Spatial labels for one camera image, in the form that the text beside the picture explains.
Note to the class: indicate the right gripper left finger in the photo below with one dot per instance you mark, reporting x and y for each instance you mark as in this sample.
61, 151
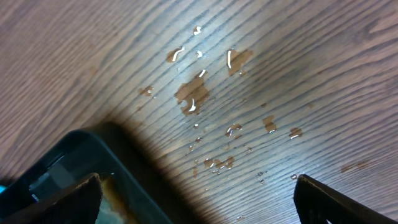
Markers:
78, 203

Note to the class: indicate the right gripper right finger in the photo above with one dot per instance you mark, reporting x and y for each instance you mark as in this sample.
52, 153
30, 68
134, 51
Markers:
317, 203

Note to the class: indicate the black plastic tray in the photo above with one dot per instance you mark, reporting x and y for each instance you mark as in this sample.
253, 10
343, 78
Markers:
80, 153

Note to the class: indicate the green yellow sponge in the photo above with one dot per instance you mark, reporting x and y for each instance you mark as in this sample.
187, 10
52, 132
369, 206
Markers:
113, 208

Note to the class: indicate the teal plastic tray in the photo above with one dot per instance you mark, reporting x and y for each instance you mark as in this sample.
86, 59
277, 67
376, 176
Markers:
2, 188

